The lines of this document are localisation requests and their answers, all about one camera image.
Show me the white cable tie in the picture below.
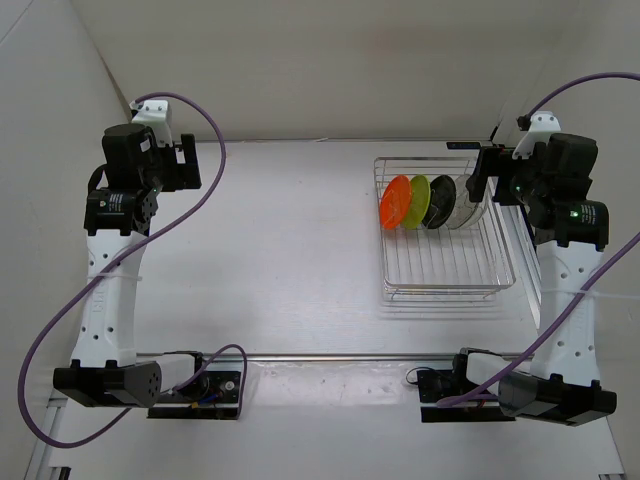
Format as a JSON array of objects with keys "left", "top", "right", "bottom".
[{"left": 540, "top": 288, "right": 640, "bottom": 302}]

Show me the wire dish rack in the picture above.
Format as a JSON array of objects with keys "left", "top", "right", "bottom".
[{"left": 374, "top": 156, "right": 516, "bottom": 302}]

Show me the aluminium table rail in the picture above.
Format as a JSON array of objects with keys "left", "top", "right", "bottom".
[{"left": 134, "top": 352, "right": 536, "bottom": 365}]

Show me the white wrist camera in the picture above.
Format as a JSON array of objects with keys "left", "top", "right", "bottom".
[
  {"left": 512, "top": 111, "right": 561, "bottom": 160},
  {"left": 129, "top": 99, "right": 173, "bottom": 148}
]

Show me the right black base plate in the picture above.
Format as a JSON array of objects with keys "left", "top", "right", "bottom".
[{"left": 405, "top": 366, "right": 514, "bottom": 424}]

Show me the clear glass plate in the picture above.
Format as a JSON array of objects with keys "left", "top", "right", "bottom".
[
  {"left": 462, "top": 195, "right": 488, "bottom": 228},
  {"left": 445, "top": 174, "right": 477, "bottom": 230}
]

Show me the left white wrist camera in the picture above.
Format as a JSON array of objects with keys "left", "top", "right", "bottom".
[{"left": 129, "top": 99, "right": 173, "bottom": 148}]

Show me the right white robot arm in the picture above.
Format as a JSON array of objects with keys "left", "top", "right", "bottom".
[{"left": 437, "top": 133, "right": 617, "bottom": 426}]

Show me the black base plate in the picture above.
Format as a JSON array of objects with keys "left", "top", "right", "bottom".
[
  {"left": 405, "top": 366, "right": 514, "bottom": 424},
  {"left": 147, "top": 367, "right": 245, "bottom": 420}
]

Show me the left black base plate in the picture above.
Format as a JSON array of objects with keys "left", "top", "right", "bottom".
[{"left": 147, "top": 367, "right": 245, "bottom": 420}]

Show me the orange plate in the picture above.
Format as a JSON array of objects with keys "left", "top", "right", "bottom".
[{"left": 379, "top": 175, "right": 412, "bottom": 230}]

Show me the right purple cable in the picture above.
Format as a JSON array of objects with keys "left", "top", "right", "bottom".
[{"left": 435, "top": 72, "right": 640, "bottom": 409}]

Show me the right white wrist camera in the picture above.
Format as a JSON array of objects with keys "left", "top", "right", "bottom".
[{"left": 512, "top": 111, "right": 561, "bottom": 160}]

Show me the yellow-green plate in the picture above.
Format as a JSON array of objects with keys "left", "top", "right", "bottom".
[{"left": 402, "top": 175, "right": 431, "bottom": 229}]

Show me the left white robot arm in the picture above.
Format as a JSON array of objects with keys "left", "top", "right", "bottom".
[{"left": 53, "top": 123, "right": 202, "bottom": 408}]

